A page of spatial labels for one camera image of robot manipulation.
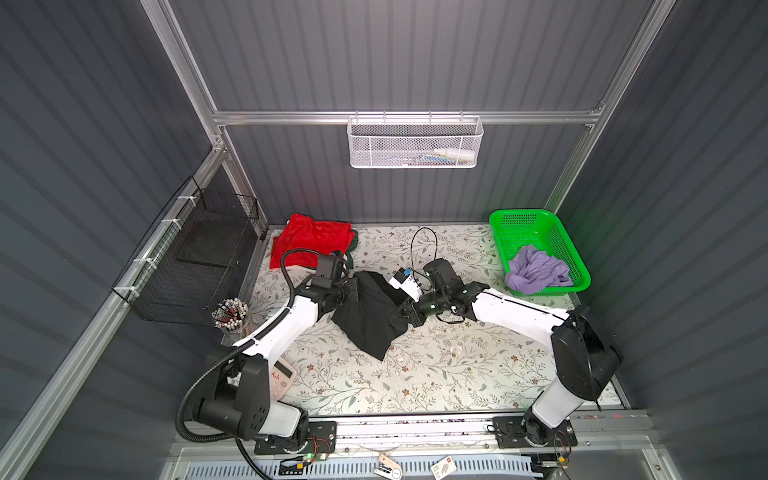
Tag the white spray bottle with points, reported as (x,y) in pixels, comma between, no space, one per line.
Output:
(456,154)

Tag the white tag card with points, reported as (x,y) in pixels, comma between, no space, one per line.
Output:
(387,468)
(443,468)

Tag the aluminium front rail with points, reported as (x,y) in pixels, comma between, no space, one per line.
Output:
(419,433)

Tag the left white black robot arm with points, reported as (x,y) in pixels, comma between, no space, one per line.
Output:
(232,398)

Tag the cup of pens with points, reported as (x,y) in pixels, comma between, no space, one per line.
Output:
(230,315)

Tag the black wire basket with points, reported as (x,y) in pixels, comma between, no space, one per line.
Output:
(196,259)

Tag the black t shirt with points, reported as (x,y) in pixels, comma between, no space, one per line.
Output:
(372,323)

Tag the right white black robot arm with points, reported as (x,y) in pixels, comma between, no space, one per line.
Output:
(585,362)

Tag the green plastic basket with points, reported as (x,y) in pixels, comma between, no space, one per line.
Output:
(514,229)

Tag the white wire mesh basket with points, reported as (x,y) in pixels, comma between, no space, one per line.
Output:
(408,141)

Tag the dark green folded t shirt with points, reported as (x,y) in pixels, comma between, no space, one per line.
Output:
(354,242)

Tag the purple t shirt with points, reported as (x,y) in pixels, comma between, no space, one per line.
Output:
(531,271)

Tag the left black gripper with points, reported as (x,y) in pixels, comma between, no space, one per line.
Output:
(346,291)

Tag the pink white remote pad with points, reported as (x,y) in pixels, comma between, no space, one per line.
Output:
(282,377)

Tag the red folded t shirt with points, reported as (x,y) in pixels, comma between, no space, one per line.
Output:
(302,232)

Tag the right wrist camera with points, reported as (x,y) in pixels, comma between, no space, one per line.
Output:
(404,280)

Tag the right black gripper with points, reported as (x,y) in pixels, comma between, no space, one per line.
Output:
(412,315)

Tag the floral table mat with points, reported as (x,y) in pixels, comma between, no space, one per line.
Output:
(437,367)

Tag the white tag card left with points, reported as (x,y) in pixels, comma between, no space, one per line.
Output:
(387,468)

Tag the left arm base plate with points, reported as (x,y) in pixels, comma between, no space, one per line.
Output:
(314,437)

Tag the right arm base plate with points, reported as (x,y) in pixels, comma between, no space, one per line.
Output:
(516,431)

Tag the white tag card right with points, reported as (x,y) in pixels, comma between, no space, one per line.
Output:
(443,468)

